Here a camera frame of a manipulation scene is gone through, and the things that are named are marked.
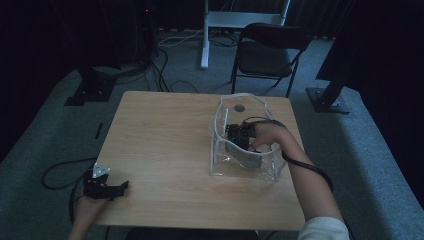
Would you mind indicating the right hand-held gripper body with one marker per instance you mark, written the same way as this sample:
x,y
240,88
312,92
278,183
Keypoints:
x,y
245,132

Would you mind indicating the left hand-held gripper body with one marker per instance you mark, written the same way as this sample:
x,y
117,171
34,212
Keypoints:
x,y
96,186

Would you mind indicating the transparent plastic bag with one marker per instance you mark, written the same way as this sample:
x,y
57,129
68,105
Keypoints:
x,y
220,160

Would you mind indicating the person's left hand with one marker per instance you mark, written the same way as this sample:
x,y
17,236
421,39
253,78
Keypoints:
x,y
88,210

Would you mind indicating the person's right hand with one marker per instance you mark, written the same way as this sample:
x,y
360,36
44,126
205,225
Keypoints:
x,y
270,136

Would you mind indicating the round grey table grommet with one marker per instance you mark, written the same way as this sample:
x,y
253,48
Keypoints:
x,y
239,108

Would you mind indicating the small black strip on floor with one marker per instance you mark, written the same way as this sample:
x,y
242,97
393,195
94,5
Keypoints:
x,y
98,130

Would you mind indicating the black folding chair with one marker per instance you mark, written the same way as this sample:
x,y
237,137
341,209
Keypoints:
x,y
263,60

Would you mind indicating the black stand with bolted base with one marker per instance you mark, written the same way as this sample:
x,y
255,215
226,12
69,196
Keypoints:
x,y
328,96

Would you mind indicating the black stand with flat base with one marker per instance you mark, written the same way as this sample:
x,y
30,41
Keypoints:
x,y
91,88

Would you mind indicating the person's white sleeve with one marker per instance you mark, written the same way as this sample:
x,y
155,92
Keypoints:
x,y
323,230

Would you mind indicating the white desk frame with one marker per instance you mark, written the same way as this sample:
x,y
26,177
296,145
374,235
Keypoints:
x,y
208,40

